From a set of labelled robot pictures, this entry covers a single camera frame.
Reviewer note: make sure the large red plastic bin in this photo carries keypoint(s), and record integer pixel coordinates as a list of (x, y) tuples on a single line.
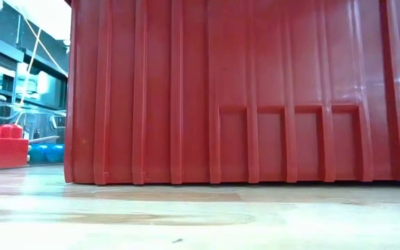
[(241, 87)]

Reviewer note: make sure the red studded toy block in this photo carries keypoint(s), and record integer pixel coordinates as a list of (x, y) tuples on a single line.
[(2, 151)]

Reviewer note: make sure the wide blue toy block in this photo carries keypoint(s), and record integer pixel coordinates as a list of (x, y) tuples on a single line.
[(49, 152)]

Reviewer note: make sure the clear plastic tray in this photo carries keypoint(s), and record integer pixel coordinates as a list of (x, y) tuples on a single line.
[(43, 118)]

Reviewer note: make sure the thin grey stick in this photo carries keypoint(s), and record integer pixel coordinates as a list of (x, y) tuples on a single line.
[(43, 139)]

